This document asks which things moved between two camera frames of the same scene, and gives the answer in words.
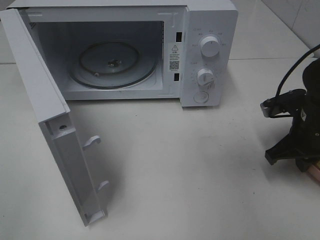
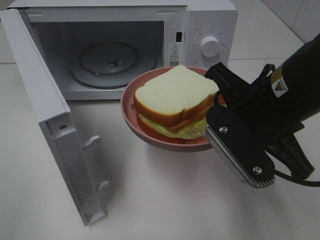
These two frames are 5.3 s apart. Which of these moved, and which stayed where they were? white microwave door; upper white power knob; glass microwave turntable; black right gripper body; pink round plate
Moved: black right gripper body; pink round plate
Stayed: white microwave door; upper white power knob; glass microwave turntable
